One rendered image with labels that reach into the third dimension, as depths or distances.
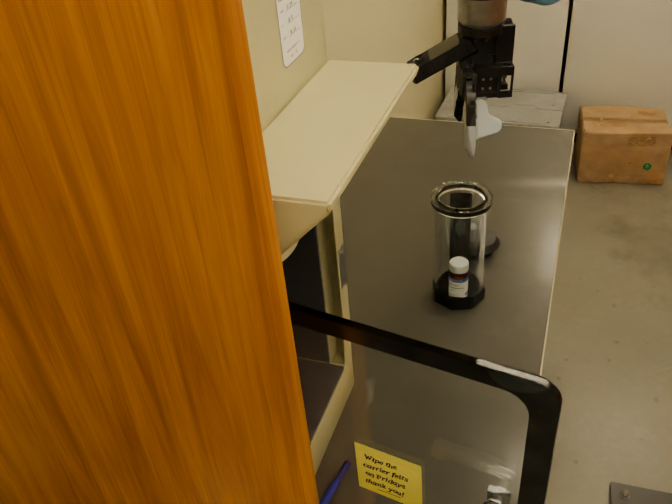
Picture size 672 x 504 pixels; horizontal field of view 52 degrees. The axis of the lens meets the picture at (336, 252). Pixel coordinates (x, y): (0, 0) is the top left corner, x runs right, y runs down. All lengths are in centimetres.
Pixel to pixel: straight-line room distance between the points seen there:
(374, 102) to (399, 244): 79
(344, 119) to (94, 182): 27
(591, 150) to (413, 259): 221
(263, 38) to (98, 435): 46
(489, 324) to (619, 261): 187
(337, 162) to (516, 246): 92
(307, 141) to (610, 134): 294
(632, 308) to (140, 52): 257
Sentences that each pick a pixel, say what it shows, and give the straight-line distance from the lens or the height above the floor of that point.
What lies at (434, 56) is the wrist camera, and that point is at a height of 141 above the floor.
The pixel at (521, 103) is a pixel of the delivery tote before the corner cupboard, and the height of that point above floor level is 33.
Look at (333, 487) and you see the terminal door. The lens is 84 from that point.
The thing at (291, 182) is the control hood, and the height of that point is 151.
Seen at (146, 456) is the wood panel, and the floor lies 121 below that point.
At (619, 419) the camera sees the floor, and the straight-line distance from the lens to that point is 247.
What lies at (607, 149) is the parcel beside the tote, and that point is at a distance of 357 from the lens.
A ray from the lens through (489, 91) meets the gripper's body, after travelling 117.
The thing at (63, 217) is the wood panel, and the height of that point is 152.
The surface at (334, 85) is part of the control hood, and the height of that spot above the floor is 151.
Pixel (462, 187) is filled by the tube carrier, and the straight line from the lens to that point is 127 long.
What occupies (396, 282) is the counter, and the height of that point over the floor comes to 94.
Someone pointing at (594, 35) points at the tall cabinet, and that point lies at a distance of 375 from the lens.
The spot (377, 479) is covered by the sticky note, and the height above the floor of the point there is 117.
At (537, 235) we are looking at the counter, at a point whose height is 94.
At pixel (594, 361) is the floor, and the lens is 263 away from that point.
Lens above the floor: 181
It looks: 36 degrees down
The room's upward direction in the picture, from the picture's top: 5 degrees counter-clockwise
